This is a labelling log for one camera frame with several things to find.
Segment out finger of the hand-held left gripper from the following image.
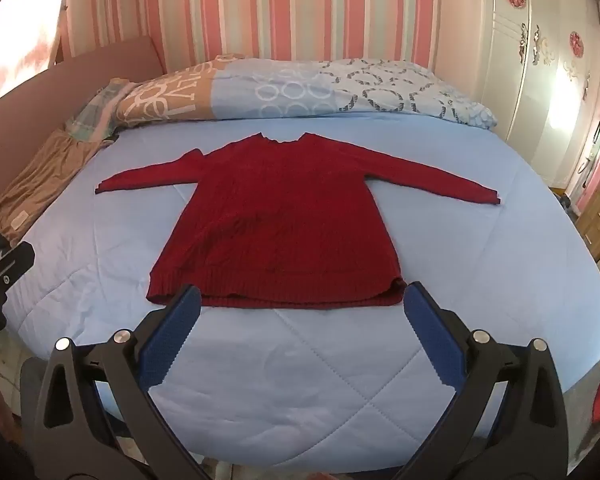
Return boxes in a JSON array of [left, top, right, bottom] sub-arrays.
[[0, 241, 35, 286]]

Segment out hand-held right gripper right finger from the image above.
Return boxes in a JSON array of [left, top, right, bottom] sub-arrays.
[[390, 281, 569, 480]]

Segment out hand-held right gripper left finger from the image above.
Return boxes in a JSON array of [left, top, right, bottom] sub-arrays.
[[22, 284, 216, 480]]

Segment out red knit sweater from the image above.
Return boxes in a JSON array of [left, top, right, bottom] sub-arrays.
[[95, 131, 502, 311]]

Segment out tan ruffled cloth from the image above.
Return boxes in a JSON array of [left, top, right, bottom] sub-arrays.
[[0, 127, 115, 247]]

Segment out light blue quilted blanket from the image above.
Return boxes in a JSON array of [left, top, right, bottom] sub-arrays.
[[5, 119, 600, 462]]

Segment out checked pastel cloth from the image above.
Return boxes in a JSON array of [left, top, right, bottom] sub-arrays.
[[64, 78, 137, 142]]

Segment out pink padded headboard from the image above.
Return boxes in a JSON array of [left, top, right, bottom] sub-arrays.
[[0, 35, 169, 213]]

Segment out sunlit window curtain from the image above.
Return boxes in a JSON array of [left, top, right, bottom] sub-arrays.
[[0, 0, 77, 113]]

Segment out blue and tan patterned duvet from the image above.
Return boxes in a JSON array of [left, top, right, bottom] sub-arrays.
[[114, 55, 499, 129]]

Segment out white wardrobe with floral decals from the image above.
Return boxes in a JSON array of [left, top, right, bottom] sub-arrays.
[[480, 0, 600, 197]]

